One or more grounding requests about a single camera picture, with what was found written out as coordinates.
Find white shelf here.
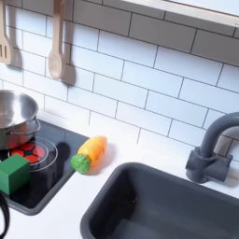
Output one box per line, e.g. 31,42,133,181
120,0,239,28

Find orange toy carrot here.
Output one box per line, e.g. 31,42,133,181
70,135,108,176

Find thin black cable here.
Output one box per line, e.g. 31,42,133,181
0,193,11,239

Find green wooden block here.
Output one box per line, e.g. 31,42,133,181
0,153,32,196

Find black stove top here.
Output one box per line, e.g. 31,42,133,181
0,119,90,217

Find dark grey tap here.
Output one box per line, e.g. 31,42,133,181
185,111,239,185

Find steel pot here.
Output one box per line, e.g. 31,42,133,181
0,90,42,151

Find wooden slotted spatula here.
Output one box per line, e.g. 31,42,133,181
0,0,13,65

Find wooden spoon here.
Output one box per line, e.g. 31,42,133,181
48,0,67,80

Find dark grey sink basin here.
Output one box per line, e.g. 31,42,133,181
79,162,239,239

